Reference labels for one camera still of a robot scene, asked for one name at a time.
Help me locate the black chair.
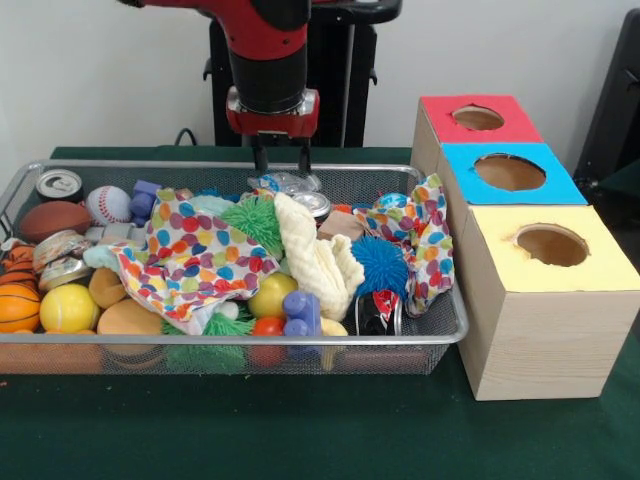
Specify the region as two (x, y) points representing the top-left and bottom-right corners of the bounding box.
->
(572, 7), (640, 184)

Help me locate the purple toy block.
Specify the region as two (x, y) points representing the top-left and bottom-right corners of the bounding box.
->
(282, 290), (324, 351)

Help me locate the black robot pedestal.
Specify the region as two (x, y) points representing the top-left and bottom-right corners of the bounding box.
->
(192, 0), (404, 148)

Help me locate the wooden box with three holes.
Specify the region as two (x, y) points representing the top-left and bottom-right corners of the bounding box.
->
(409, 93), (640, 402)

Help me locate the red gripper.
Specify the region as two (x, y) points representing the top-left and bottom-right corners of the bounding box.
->
(225, 85), (321, 175)

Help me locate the silver drink can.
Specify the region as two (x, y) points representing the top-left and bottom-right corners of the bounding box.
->
(35, 168), (85, 204)

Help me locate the large polka dot cloth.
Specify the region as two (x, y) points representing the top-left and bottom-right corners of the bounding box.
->
(112, 187), (284, 337)

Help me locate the green spiky ball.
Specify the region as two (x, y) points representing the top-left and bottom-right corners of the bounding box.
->
(219, 195), (285, 260)

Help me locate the brown toy football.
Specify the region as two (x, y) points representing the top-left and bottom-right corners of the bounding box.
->
(19, 200), (94, 245)

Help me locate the yellow ball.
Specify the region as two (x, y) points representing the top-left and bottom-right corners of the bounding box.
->
(39, 283), (101, 333)

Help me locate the white baseball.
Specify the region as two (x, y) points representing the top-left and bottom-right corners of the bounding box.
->
(84, 185), (134, 226)

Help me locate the shallow clear mesh bin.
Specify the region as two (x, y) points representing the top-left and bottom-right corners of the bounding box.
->
(0, 158), (470, 377)

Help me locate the cream yellow cloth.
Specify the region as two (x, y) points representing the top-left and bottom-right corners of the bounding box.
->
(273, 192), (365, 322)

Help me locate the dark green side table cloth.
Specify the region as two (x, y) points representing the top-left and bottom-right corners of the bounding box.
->
(597, 159), (640, 199)

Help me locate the blue spiky ball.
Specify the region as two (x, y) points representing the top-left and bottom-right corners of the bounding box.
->
(349, 235), (409, 301)

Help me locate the crushed clear plastic bottle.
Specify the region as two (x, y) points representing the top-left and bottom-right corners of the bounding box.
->
(247, 171), (321, 194)

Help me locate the orange toy basketball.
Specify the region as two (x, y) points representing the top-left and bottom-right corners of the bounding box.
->
(0, 283), (42, 335)

